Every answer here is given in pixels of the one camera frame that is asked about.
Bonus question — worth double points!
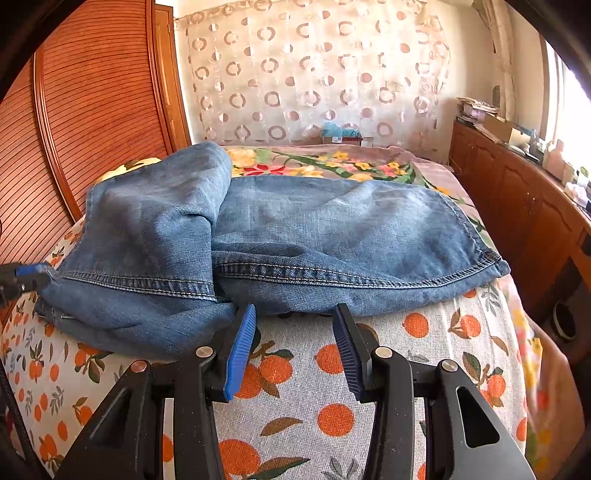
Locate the blue denim pants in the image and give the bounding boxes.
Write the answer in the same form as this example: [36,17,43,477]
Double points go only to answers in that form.
[34,141,511,361]

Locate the pale plastic jug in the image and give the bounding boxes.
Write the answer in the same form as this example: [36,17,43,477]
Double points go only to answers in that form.
[542,138,568,175]

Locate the window with wooden frame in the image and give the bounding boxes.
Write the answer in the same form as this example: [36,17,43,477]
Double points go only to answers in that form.
[540,37,591,153]

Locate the long low wooden cabinet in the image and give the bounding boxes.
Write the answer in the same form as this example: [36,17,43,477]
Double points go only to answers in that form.
[449,119,591,342]

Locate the pale patterned window curtain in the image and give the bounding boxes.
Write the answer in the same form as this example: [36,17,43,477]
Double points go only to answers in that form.
[480,0,518,121]

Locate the sheer circle-patterned curtain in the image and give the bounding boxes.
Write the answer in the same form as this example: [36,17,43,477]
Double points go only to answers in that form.
[178,0,451,148]

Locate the pink floral blanket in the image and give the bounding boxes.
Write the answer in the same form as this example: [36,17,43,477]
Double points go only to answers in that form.
[99,144,585,480]

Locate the blue bag in box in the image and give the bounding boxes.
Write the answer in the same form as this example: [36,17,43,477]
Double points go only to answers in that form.
[321,122,363,146]

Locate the stack of papers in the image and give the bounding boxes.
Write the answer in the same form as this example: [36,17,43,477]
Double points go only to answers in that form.
[456,96,499,124]

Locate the open flat cardboard box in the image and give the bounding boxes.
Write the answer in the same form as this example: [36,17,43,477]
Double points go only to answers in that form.
[482,113,527,146]

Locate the orange fruit print bed sheet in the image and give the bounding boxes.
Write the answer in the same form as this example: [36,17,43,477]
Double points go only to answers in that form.
[0,217,529,480]

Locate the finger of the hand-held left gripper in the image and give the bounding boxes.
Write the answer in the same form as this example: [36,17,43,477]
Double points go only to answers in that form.
[0,276,51,305]
[0,262,48,278]

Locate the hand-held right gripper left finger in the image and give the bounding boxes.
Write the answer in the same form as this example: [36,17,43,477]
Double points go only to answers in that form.
[55,304,257,480]

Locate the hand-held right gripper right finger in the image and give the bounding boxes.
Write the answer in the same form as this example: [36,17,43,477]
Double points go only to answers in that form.
[332,302,536,480]

